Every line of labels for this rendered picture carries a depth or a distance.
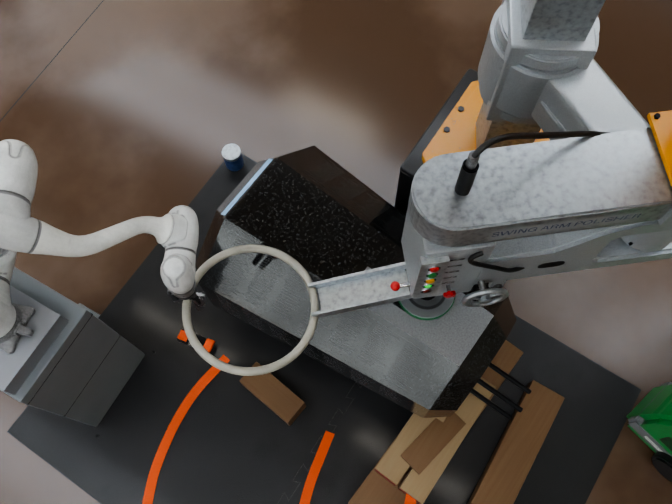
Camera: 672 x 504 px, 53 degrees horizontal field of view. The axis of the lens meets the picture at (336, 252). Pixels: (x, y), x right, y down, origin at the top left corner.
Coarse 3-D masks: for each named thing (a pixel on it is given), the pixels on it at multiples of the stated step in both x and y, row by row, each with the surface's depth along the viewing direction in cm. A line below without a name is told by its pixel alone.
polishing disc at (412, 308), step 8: (440, 296) 249; (408, 304) 248; (416, 304) 248; (424, 304) 248; (432, 304) 248; (440, 304) 248; (448, 304) 248; (416, 312) 247; (424, 312) 247; (432, 312) 247; (440, 312) 247
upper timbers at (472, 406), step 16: (464, 400) 297; (480, 400) 296; (416, 416) 294; (464, 416) 294; (400, 432) 292; (416, 432) 292; (464, 432) 292; (400, 448) 290; (448, 448) 289; (384, 464) 288; (400, 464) 287; (432, 464) 287; (416, 480) 285; (432, 480) 285; (416, 496) 283
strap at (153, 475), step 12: (228, 360) 325; (216, 372) 323; (204, 384) 322; (192, 396) 320; (180, 408) 318; (180, 420) 316; (168, 432) 314; (168, 444) 312; (324, 444) 311; (156, 456) 310; (324, 456) 309; (156, 468) 308; (312, 468) 307; (156, 480) 306; (312, 480) 305; (312, 492) 303
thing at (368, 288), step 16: (368, 272) 238; (384, 272) 240; (400, 272) 239; (320, 288) 246; (336, 288) 244; (352, 288) 243; (368, 288) 241; (384, 288) 239; (400, 288) 237; (320, 304) 244; (336, 304) 242; (352, 304) 236; (368, 304) 236
